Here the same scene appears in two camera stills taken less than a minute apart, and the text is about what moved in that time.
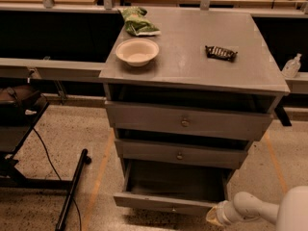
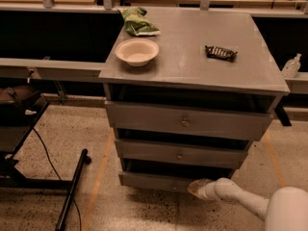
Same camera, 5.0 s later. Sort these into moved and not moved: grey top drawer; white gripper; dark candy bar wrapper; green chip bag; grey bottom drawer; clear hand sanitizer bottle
Moved: white gripper; grey bottom drawer
Not moved: dark candy bar wrapper; clear hand sanitizer bottle; grey top drawer; green chip bag
